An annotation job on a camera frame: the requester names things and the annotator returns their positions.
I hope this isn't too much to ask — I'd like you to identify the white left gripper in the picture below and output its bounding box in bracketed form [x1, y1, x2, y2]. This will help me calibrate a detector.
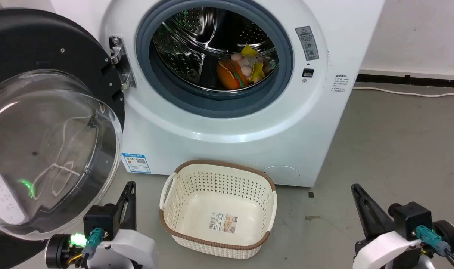
[86, 181, 159, 269]

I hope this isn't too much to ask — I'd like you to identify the blue energy label sticker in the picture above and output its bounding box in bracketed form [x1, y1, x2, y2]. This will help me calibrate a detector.
[121, 152, 152, 174]

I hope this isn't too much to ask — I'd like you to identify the black round glass washer door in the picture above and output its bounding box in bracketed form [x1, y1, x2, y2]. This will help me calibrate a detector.
[0, 8, 125, 269]

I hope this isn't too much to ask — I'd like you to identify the grey warning sticker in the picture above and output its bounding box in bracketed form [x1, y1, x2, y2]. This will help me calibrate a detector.
[295, 26, 320, 61]

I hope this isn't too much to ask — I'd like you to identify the white front-load washing machine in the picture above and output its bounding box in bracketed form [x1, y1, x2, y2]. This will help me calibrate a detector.
[50, 0, 386, 188]

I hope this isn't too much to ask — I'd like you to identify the chrome door hinge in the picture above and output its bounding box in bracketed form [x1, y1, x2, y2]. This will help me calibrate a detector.
[109, 36, 137, 90]

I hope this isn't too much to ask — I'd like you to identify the cream plastic basket brown rim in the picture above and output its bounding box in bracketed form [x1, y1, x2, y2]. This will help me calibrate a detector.
[159, 160, 278, 260]

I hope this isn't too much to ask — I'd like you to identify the black wall baseboard strip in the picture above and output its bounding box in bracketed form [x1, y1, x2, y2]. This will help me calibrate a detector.
[356, 74, 454, 89]

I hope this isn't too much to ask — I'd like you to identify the product label sticker in basket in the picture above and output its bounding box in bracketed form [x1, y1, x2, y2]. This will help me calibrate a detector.
[209, 212, 239, 234]

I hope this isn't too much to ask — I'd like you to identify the yellow and white doll toy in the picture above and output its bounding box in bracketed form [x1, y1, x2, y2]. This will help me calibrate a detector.
[231, 44, 277, 83]

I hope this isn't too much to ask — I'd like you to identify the teal left camera cable plug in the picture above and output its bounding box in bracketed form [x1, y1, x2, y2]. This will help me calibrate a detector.
[81, 228, 105, 269]

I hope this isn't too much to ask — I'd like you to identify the teal camera cable plug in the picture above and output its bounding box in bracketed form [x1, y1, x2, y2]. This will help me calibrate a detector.
[416, 225, 454, 269]
[81, 228, 105, 269]

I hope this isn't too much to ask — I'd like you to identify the orange hamburger plush toy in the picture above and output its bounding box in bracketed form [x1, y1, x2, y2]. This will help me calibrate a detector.
[216, 60, 249, 90]

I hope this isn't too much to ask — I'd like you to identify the white cable on floor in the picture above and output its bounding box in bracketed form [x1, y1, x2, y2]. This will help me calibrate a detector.
[353, 87, 454, 98]

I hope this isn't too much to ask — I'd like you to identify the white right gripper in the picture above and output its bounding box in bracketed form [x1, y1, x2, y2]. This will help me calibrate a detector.
[351, 183, 423, 269]

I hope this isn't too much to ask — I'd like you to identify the teal right camera cable plug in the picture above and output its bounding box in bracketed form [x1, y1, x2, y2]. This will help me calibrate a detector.
[416, 225, 454, 269]

